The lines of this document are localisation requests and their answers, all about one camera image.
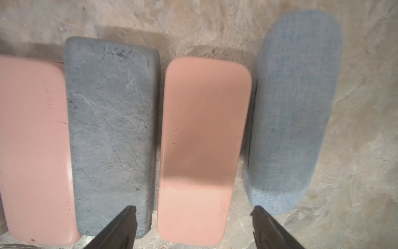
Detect pink grey case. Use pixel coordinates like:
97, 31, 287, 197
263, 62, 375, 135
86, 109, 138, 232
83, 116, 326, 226
157, 57, 252, 246

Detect grey mint case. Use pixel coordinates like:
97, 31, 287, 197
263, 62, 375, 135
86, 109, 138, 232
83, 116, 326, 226
63, 37, 161, 239

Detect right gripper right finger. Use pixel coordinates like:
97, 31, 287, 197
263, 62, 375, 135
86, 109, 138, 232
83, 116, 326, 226
250, 205, 305, 249

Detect pink glasses case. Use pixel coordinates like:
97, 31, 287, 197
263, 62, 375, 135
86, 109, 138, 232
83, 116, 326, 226
1, 55, 80, 246

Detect blue case beige lining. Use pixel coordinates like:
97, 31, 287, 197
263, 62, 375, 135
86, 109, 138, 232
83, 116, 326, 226
244, 9, 343, 215

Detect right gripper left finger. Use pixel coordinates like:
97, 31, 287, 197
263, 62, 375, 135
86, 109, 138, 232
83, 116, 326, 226
84, 205, 137, 249

